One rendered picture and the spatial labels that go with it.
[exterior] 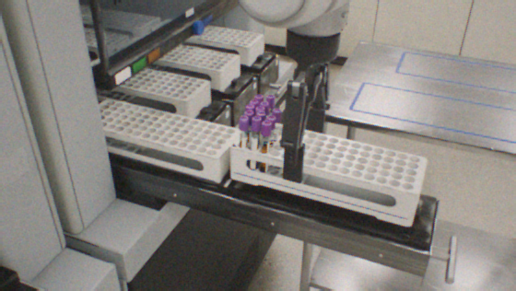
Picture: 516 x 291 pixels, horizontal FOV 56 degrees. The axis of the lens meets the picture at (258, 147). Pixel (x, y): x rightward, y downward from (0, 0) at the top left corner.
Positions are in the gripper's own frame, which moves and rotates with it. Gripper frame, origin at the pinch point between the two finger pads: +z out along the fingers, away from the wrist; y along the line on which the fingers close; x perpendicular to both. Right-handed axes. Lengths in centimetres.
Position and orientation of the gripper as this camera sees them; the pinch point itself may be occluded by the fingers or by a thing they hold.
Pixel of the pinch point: (304, 150)
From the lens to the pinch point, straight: 78.2
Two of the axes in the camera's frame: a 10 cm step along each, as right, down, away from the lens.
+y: 3.8, -5.1, 7.7
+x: -9.2, -2.2, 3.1
